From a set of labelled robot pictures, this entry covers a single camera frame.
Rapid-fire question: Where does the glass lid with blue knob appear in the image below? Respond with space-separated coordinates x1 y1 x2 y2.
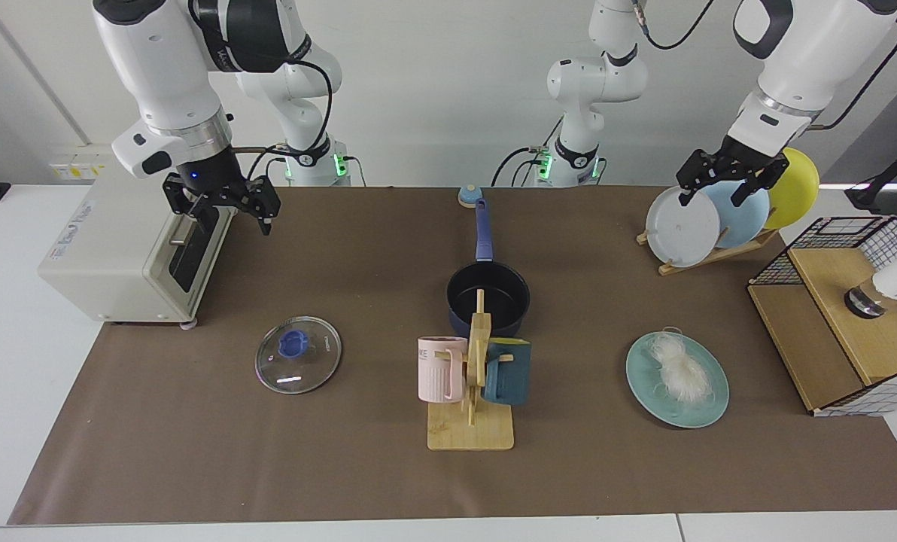
254 315 342 395

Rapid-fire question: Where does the white vermicelli bundle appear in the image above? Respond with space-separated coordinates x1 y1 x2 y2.
640 326 715 403

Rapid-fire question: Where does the light blue plate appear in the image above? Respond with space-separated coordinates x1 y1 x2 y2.
701 181 771 250

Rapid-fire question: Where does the grey plate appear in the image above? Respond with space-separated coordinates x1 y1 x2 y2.
645 186 722 269

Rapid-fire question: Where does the yellow plate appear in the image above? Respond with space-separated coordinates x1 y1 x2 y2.
761 147 821 230

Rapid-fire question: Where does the wooden plate rack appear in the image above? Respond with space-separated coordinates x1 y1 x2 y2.
636 226 780 276

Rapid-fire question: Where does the teal plate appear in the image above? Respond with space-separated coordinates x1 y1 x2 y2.
625 330 731 430

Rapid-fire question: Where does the pale toaster oven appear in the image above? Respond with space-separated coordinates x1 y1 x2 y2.
38 177 239 330

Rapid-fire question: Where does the pink ribbed cup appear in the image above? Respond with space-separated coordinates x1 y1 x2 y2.
417 336 470 403

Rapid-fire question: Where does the brown table cloth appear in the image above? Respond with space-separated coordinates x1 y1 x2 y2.
7 186 897 526

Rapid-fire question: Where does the dark teal cup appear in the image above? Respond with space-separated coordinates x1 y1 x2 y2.
482 338 532 407

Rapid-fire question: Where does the wooden cup stand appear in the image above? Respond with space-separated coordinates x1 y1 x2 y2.
427 289 515 452

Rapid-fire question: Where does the wall socket strip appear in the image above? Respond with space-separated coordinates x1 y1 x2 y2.
48 154 114 181

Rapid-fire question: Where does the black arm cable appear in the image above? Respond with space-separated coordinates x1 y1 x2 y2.
227 59 335 181
633 0 897 132

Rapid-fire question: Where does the wire basket with wooden floor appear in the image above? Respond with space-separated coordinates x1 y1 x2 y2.
746 215 897 417

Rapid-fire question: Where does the black pot with blue handle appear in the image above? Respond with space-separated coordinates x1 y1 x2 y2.
446 198 531 338

